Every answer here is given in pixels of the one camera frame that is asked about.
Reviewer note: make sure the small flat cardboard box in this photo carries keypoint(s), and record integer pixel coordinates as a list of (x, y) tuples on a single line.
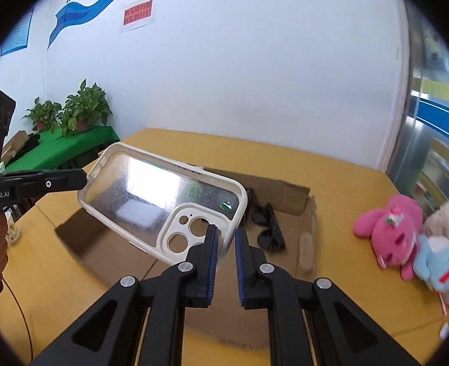
[(14, 145)]

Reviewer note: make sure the glass door with blue stripe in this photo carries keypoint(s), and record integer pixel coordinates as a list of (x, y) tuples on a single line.
[(430, 114)]

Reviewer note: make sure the green cloth covered table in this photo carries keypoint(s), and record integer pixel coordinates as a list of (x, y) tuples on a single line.
[(75, 145)]

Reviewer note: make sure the red wall sign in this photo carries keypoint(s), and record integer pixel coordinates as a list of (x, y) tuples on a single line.
[(138, 12)]

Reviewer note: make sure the pink plush rabbit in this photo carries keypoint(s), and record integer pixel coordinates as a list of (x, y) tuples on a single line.
[(388, 232)]

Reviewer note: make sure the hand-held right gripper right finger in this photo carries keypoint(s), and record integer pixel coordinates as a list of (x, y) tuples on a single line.
[(241, 270)]

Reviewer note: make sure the clear white phone case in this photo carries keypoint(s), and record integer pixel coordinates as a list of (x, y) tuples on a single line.
[(144, 194)]

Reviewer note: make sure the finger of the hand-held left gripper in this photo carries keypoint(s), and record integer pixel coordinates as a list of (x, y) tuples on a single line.
[(56, 182)]

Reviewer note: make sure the black sunglasses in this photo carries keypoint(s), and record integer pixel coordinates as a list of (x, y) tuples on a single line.
[(266, 225)]

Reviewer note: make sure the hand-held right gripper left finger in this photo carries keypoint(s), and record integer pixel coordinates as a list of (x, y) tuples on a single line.
[(211, 263)]

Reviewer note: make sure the light blue plush toy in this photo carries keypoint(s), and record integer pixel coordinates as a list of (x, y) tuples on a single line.
[(438, 263)]

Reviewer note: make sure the blue wave wall decal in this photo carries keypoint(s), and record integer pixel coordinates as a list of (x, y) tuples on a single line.
[(75, 9)]

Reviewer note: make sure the blue framed wall poster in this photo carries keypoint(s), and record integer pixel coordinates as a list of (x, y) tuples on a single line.
[(18, 32)]

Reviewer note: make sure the large potted green plant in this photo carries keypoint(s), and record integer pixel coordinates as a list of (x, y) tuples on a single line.
[(85, 101)]

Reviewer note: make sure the white plush toy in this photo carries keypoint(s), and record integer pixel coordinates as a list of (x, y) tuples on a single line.
[(447, 217)]

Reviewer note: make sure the brown cardboard box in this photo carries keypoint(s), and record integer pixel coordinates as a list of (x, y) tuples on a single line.
[(95, 251)]

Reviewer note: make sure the yellow desktop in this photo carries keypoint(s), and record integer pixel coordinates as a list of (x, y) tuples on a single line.
[(346, 194)]

